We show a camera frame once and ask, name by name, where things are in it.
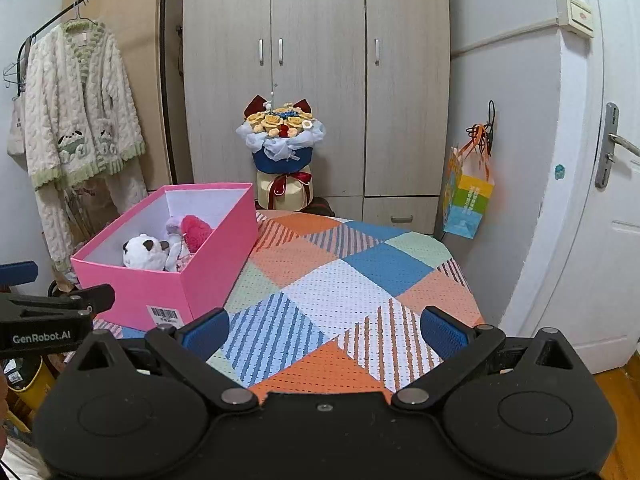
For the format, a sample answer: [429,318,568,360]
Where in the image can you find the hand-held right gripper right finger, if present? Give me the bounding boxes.
[391,306,581,406]

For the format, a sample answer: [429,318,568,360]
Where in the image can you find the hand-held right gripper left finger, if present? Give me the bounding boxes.
[75,308,258,406]

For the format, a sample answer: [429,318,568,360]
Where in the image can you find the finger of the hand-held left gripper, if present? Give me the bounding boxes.
[0,284,116,322]
[0,261,39,287]

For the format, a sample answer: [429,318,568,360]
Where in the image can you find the pink cardboard box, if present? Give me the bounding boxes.
[70,182,259,333]

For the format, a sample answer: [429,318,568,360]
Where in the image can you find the white brown plush toy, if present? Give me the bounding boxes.
[122,233,173,272]

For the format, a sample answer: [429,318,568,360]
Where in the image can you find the pink plush toy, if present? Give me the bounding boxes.
[180,214,215,253]

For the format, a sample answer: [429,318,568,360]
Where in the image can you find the purple plush toy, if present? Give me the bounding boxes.
[164,215,193,271]

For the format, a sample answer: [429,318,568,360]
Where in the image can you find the patchwork tablecloth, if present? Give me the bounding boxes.
[65,210,486,401]

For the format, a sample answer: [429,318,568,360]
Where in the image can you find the fluffy cream pajama pants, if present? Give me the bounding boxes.
[35,160,148,281]

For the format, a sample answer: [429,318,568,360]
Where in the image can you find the colourful paper gift bag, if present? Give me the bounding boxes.
[442,122,496,240]

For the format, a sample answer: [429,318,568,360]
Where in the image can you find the cream canvas tote bag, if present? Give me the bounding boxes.
[6,95,28,161]

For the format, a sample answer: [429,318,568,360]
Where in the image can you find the white door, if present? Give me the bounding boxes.
[500,0,640,376]

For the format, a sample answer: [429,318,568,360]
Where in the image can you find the fluffy cream pajama jacket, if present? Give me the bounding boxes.
[22,20,147,191]

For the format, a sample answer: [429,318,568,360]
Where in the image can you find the yellow flower bouquet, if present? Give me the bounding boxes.
[236,80,327,212]

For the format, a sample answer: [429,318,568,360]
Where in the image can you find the black clothes rack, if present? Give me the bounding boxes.
[15,0,173,296]

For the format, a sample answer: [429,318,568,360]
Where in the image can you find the beige wooden wardrobe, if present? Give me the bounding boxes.
[182,0,451,236]

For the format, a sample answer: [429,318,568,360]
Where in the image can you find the light wooden board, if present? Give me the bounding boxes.
[65,0,168,186]

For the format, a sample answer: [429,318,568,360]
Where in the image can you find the wire hanger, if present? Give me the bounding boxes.
[2,57,26,91]

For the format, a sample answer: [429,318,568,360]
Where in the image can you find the black wall cord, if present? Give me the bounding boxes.
[485,100,497,156]

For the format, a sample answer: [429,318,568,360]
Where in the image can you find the metal door handle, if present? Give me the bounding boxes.
[595,102,640,189]

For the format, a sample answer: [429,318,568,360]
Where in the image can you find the cream wall switch box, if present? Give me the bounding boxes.
[556,0,596,38]

